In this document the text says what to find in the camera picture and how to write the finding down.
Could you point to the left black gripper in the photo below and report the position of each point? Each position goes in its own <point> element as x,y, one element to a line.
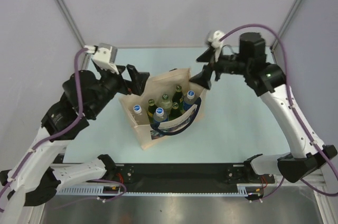
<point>139,80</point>

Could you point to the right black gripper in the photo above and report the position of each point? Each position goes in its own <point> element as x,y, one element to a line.
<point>204,77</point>

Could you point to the beige canvas tote bag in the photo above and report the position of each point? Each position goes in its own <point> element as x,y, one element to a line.
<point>150,133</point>

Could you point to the green glass bottle back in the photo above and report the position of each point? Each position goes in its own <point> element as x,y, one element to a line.
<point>151,108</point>

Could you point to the green glass bottle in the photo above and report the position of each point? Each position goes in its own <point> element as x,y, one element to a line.
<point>178,95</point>
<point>151,108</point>
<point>176,111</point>

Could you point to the clear glass bottle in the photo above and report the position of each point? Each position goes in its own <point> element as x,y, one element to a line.
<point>165,102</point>

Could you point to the blue label water bottle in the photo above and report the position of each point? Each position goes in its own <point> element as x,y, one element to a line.
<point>189,100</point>

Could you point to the clear plastic water bottle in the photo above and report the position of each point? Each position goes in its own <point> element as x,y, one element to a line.
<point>138,114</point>

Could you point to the small blue-cap water bottle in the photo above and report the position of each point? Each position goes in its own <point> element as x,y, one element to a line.
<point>160,115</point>

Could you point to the green glass bottle front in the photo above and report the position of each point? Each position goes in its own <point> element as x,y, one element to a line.
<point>176,111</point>

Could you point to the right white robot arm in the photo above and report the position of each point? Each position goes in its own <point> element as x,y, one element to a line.
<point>308,152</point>

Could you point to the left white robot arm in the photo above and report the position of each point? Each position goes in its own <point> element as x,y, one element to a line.
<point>34,181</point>

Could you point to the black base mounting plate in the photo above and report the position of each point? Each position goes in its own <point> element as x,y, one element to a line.
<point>218,175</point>

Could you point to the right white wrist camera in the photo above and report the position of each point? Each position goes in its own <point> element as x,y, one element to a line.
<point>215,44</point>

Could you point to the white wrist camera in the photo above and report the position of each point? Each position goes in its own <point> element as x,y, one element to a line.
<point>215,44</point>
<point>103,55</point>

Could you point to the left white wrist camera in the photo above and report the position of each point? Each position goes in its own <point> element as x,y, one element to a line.
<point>103,55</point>

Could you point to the light blue cable duct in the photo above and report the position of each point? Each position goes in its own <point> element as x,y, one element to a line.
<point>101,190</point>

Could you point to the aluminium frame rail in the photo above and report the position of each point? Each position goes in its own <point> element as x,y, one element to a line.
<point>315,179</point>

